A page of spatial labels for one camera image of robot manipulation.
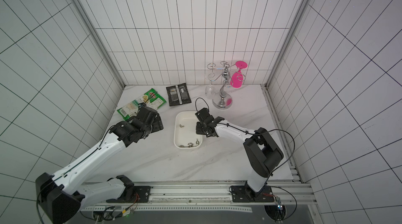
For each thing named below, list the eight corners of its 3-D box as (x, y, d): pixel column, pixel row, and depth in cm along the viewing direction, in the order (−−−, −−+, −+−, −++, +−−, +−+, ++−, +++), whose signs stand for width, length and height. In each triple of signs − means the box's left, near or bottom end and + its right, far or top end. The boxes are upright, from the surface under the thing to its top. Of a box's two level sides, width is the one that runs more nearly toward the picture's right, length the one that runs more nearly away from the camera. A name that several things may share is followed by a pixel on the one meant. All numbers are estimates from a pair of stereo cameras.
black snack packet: (170, 107, 109) (169, 105, 107) (166, 88, 120) (166, 86, 119) (191, 102, 112) (191, 100, 110) (186, 84, 123) (185, 82, 122)
